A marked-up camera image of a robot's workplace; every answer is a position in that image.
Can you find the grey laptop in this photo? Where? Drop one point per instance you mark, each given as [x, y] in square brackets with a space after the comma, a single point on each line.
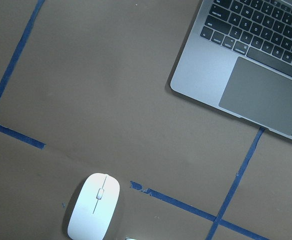
[237, 58]

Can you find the white computer mouse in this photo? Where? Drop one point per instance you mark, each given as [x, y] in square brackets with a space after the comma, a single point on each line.
[94, 208]

